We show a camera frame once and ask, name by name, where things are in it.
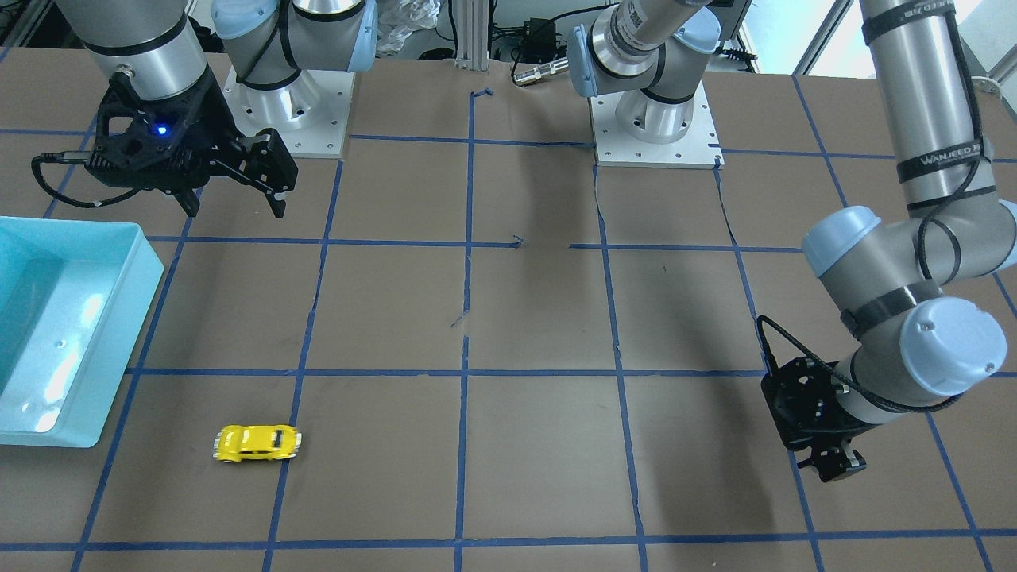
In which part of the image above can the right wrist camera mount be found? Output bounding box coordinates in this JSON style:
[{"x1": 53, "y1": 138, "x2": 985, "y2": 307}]
[{"x1": 86, "y1": 69, "x2": 215, "y2": 193}]

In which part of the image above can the black power adapter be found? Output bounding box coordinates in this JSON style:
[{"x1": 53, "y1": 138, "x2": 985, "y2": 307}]
[{"x1": 520, "y1": 17, "x2": 557, "y2": 63}]

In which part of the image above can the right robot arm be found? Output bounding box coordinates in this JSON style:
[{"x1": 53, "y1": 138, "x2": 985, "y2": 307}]
[{"x1": 29, "y1": 1, "x2": 378, "y2": 218}]

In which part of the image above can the yellow beetle toy car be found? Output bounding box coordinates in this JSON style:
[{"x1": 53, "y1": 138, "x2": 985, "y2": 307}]
[{"x1": 213, "y1": 424, "x2": 303, "y2": 462}]

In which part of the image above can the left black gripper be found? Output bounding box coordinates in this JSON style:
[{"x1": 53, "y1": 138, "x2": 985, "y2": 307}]
[{"x1": 760, "y1": 357, "x2": 874, "y2": 484}]

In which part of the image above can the aluminium frame post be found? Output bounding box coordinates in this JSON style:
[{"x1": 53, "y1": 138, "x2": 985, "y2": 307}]
[{"x1": 450, "y1": 1, "x2": 491, "y2": 75}]

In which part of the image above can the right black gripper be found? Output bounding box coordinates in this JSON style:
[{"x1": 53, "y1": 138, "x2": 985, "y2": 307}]
[{"x1": 86, "y1": 68, "x2": 299, "y2": 218}]

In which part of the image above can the light blue plastic bin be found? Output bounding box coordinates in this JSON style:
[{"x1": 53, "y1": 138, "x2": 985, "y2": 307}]
[{"x1": 1, "y1": 216, "x2": 164, "y2": 448}]

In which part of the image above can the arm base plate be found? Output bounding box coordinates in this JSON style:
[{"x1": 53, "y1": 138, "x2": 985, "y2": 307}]
[
  {"x1": 589, "y1": 83, "x2": 725, "y2": 170},
  {"x1": 222, "y1": 68, "x2": 358, "y2": 160}
]

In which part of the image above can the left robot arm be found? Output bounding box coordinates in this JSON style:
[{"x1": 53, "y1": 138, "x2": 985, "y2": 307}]
[{"x1": 760, "y1": 1, "x2": 1015, "y2": 482}]

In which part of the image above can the silver metal connector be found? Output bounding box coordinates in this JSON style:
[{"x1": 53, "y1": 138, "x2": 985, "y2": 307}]
[{"x1": 511, "y1": 57, "x2": 569, "y2": 87}]

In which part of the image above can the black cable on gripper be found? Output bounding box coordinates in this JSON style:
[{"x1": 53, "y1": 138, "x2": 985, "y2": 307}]
[{"x1": 29, "y1": 151, "x2": 140, "y2": 209}]

